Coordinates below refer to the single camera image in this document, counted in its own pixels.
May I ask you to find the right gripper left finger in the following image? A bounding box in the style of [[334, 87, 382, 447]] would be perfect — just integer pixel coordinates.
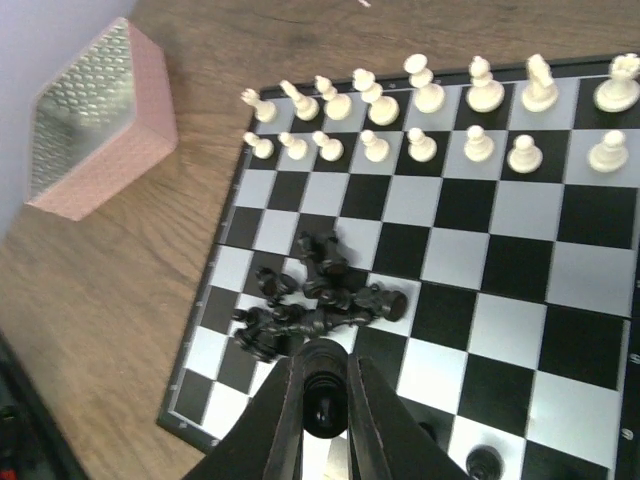
[[185, 356, 304, 480]]

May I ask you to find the white bishop left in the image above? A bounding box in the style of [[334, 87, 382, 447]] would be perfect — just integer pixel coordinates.
[[315, 75, 352, 121]]

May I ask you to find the black pawn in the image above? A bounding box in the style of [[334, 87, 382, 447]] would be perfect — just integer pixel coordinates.
[[466, 445, 503, 480], [419, 422, 438, 443], [299, 338, 348, 439]]

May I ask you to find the white knight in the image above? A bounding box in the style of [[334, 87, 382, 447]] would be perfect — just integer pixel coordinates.
[[521, 53, 559, 113], [279, 80, 319, 121]]

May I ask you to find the black and silver chessboard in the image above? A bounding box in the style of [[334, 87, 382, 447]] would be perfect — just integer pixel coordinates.
[[158, 57, 639, 479]]

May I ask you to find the pile of black chess pieces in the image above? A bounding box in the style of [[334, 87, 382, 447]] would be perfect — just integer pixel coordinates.
[[232, 230, 408, 363]]

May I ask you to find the white king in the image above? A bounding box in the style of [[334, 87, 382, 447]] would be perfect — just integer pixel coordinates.
[[404, 53, 446, 113]]

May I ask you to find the white bishop right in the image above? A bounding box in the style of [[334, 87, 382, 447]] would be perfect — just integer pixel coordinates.
[[466, 55, 505, 113]]

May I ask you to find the white rook left corner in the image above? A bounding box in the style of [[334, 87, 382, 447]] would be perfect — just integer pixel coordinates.
[[241, 88, 278, 123]]

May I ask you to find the white rook right corner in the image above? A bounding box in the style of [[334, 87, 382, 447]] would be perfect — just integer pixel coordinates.
[[594, 53, 639, 113]]

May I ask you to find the white queen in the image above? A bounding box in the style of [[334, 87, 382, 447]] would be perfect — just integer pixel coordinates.
[[352, 68, 400, 126]]

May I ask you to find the white knight right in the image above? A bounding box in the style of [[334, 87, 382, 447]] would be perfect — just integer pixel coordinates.
[[521, 53, 559, 113]]

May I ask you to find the white pawn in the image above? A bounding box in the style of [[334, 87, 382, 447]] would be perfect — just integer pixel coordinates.
[[464, 125, 494, 162], [243, 131, 274, 159], [587, 130, 629, 173], [507, 134, 543, 174], [312, 131, 344, 162], [360, 130, 390, 163], [278, 132, 308, 161], [407, 127, 437, 162]]

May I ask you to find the white knight left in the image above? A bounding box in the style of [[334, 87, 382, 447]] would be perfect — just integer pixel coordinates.
[[279, 80, 319, 121]]

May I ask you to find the white bishop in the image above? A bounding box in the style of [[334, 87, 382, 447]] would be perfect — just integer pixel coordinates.
[[315, 75, 352, 121], [466, 55, 505, 113]]

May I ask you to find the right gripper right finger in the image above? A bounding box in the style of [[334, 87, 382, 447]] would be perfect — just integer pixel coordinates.
[[347, 354, 468, 480]]

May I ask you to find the white rook corner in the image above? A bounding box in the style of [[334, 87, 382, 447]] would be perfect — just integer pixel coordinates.
[[241, 88, 278, 123], [594, 53, 639, 113]]

